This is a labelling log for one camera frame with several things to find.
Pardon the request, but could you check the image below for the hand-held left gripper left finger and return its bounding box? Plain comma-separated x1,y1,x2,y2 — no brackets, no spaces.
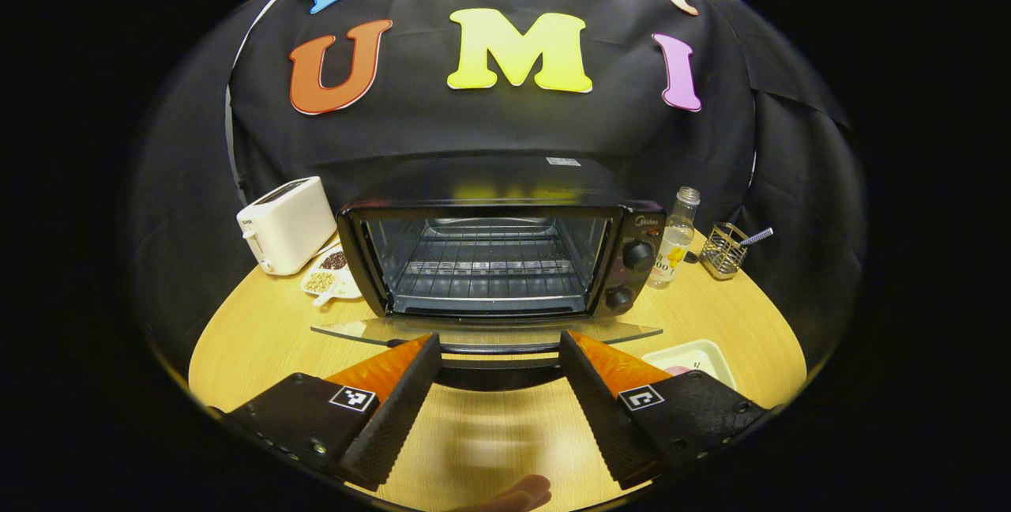
224,332,442,491

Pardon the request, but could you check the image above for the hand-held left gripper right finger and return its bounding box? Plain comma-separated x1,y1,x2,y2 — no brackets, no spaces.
559,330,775,491

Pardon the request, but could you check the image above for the white food tray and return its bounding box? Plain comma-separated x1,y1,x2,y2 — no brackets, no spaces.
641,339,737,390

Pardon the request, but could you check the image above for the black electric oven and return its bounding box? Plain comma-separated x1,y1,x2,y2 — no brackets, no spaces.
310,155,668,392

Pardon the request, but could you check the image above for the white divided dish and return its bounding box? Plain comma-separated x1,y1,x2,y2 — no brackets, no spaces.
300,243,364,307

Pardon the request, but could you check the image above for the clear plastic bottle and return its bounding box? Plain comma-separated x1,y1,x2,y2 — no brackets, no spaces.
648,186,701,289

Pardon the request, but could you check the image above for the white toaster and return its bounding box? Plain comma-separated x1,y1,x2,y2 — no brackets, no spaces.
236,176,338,276

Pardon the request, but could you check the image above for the black backdrop cloth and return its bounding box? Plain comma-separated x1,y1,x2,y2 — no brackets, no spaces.
126,0,870,386

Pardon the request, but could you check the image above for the metal wire utensil holder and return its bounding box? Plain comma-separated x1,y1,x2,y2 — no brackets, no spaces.
700,222,749,281

